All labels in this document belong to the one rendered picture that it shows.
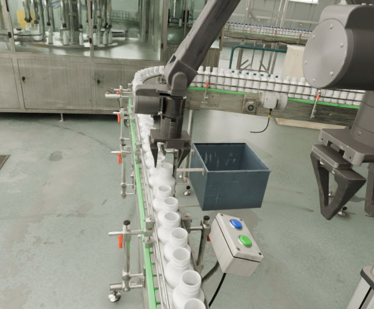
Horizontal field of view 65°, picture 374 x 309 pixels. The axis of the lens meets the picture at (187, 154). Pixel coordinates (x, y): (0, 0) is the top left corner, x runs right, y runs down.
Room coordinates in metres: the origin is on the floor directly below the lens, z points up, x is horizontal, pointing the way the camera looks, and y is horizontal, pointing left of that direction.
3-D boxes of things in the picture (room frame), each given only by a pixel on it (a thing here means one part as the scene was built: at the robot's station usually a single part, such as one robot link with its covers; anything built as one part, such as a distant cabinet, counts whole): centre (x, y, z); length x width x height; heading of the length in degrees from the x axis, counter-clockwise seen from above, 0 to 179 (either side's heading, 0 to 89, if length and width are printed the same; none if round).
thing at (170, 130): (0.72, 0.05, 1.31); 0.10 x 0.07 x 0.07; 104
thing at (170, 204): (0.60, 0.03, 1.08); 0.06 x 0.06 x 0.17
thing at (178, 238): (0.49, 0.00, 1.08); 0.06 x 0.06 x 0.17
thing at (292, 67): (4.93, -2.00, 0.59); 1.10 x 0.62 x 1.18; 86
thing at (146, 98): (0.71, 0.08, 1.41); 0.12 x 0.09 x 0.12; 103
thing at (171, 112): (0.72, 0.05, 1.37); 0.07 x 0.06 x 0.07; 103
